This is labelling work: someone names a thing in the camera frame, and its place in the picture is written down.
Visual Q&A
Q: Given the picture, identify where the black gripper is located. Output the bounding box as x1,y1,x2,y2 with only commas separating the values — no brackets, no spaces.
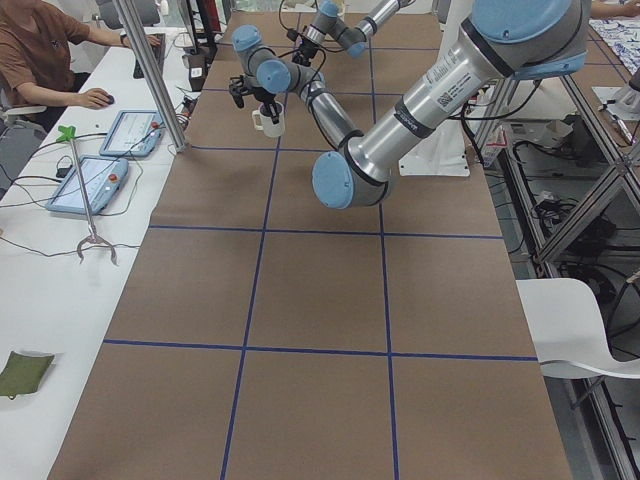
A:
292,38,320,68
228,74,280,123

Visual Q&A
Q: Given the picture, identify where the white ribbed mug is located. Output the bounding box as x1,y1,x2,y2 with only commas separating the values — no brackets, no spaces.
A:
252,102,285,138

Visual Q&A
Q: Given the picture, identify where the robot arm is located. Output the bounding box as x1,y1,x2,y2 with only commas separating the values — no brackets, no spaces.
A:
287,0,412,67
230,1,591,209

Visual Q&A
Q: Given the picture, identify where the black keyboard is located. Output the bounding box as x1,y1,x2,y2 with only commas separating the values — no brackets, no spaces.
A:
132,32,167,79

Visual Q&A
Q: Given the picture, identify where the upper blue teach pendant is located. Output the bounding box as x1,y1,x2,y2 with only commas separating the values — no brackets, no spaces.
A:
99,110,163,157

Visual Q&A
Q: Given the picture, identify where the blue teach pendant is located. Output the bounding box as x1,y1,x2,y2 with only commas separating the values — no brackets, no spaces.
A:
99,110,163,157
45,155,129,215

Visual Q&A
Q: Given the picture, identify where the lower blue teach pendant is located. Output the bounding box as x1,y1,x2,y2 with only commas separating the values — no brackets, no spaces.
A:
45,155,129,215

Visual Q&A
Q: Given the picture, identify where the metal reacher grabber tool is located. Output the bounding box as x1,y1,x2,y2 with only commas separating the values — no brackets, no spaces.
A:
57,126,118,266

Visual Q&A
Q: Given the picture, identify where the seated person brown shirt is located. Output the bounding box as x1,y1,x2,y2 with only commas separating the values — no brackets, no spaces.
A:
1,1,131,131

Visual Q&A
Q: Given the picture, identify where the brown paper table mat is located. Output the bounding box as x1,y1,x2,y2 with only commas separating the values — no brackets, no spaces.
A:
50,43,571,479

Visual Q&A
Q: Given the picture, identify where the green cloth pouch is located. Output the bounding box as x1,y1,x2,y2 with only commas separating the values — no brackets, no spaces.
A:
1,351,55,400

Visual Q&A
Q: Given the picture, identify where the white chair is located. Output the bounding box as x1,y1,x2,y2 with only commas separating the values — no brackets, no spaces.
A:
516,278,639,379

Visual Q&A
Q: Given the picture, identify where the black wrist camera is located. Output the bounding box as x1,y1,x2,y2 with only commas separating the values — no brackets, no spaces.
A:
286,28,300,42

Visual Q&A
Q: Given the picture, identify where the aluminium frame post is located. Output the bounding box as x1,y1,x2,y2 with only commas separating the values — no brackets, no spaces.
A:
114,0,187,152

